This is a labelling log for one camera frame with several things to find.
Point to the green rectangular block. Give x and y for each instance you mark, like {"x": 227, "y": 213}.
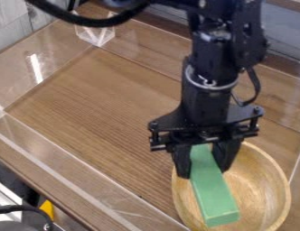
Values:
{"x": 211, "y": 192}

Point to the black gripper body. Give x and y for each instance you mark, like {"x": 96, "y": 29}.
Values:
{"x": 210, "y": 115}

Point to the clear acrylic corner bracket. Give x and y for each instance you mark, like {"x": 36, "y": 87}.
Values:
{"x": 96, "y": 36}

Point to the brown wooden bowl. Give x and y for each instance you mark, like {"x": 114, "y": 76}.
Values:
{"x": 259, "y": 189}

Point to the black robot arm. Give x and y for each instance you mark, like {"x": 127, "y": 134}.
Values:
{"x": 229, "y": 46}

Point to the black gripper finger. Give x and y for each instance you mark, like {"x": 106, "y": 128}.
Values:
{"x": 225, "y": 152}
{"x": 182, "y": 161}

